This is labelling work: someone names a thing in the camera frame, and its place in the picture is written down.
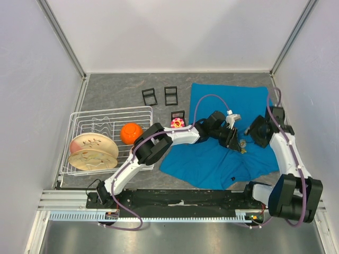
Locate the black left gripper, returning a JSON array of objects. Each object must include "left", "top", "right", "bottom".
[{"left": 209, "top": 125, "right": 240, "bottom": 153}]

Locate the round silver badge brooch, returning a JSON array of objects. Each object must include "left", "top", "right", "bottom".
[{"left": 239, "top": 140, "right": 247, "bottom": 148}]

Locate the blue t-shirt garment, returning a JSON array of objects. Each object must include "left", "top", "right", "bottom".
[{"left": 160, "top": 83, "right": 279, "bottom": 190}]

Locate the pink flower smiley brooch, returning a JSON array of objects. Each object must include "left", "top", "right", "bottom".
[{"left": 171, "top": 117, "right": 185, "bottom": 129}]

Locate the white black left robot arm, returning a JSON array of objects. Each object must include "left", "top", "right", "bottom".
[{"left": 96, "top": 110, "right": 241, "bottom": 208}]

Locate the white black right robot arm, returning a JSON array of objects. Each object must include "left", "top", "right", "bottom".
[{"left": 242, "top": 106, "right": 323, "bottom": 224}]

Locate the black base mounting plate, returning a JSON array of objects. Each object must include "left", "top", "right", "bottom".
[{"left": 86, "top": 188, "right": 265, "bottom": 211}]

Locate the orange bowl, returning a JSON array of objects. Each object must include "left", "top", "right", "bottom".
[{"left": 120, "top": 123, "right": 144, "bottom": 145}]

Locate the pink beige floral plate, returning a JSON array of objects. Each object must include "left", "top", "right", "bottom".
[{"left": 69, "top": 132, "right": 119, "bottom": 158}]

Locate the cream floral plate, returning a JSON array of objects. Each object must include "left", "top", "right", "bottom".
[{"left": 68, "top": 149, "right": 118, "bottom": 171}]

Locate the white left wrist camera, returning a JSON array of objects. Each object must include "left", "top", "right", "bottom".
[{"left": 226, "top": 110, "right": 241, "bottom": 129}]

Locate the black frame stand near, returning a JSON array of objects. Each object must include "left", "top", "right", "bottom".
[{"left": 171, "top": 110, "right": 185, "bottom": 119}]

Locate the black frame stand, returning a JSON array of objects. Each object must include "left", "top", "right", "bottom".
[
  {"left": 164, "top": 86, "right": 178, "bottom": 106},
  {"left": 141, "top": 88, "right": 158, "bottom": 106},
  {"left": 171, "top": 110, "right": 185, "bottom": 119}
]

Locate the black frame stand middle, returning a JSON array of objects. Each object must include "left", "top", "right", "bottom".
[{"left": 164, "top": 86, "right": 178, "bottom": 106}]

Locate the black frame stand left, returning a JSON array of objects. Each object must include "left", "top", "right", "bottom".
[{"left": 141, "top": 88, "right": 158, "bottom": 106}]

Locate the white wire dish rack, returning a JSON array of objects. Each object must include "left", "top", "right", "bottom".
[{"left": 60, "top": 106, "right": 153, "bottom": 176}]

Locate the slotted cable duct rail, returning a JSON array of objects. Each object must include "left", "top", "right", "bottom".
[{"left": 49, "top": 211, "right": 252, "bottom": 223}]

